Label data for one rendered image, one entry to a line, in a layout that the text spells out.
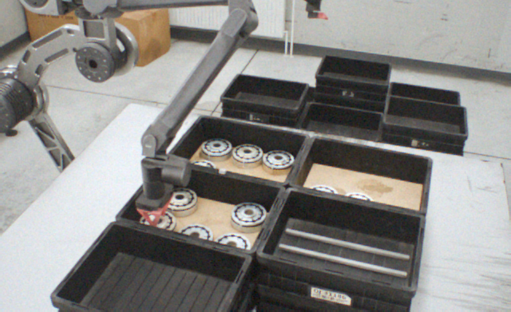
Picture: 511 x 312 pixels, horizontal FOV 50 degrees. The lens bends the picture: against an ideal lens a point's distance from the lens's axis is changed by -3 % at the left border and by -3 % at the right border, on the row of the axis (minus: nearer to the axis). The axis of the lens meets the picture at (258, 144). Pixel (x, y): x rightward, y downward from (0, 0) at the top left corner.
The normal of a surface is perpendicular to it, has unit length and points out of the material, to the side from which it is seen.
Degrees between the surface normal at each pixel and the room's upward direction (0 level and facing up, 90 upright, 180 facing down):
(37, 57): 90
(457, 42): 90
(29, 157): 0
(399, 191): 0
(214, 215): 0
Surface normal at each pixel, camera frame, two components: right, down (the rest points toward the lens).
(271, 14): -0.27, 0.51
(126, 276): 0.02, -0.84
